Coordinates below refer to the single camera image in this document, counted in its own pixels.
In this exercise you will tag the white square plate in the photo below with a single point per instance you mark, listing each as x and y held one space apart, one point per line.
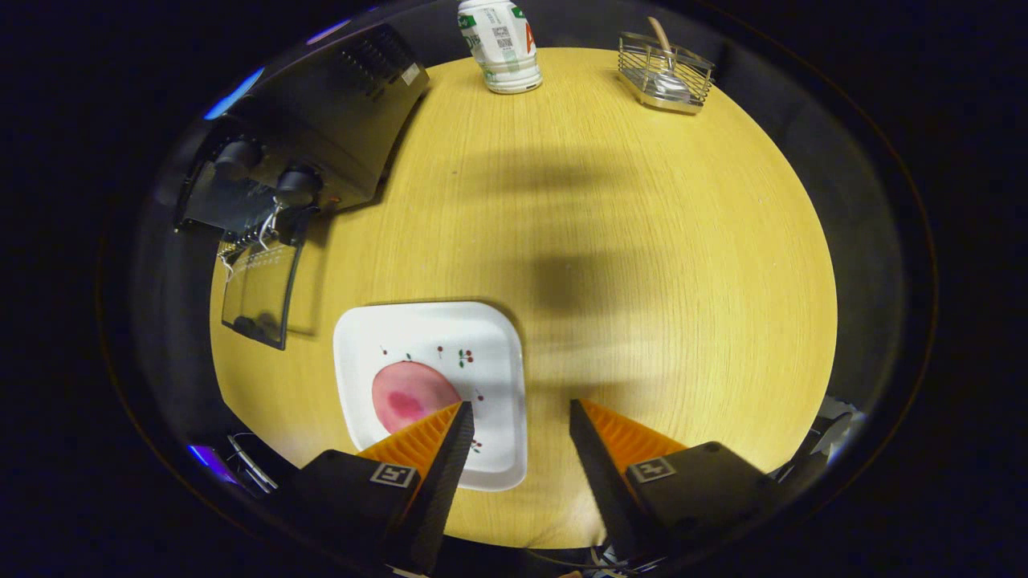
450 337

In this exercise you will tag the white bottle green label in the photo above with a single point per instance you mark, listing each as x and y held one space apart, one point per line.
502 48

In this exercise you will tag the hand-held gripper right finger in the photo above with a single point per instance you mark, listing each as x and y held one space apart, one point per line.
602 482

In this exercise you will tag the pink round food slice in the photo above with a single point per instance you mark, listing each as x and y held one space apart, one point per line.
409 393

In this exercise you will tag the black toaster oven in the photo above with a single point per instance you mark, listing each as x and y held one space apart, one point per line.
337 120

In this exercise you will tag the wooden stick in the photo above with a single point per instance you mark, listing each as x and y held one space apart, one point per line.
662 36

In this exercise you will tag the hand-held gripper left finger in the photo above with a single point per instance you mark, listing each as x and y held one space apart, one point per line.
446 490

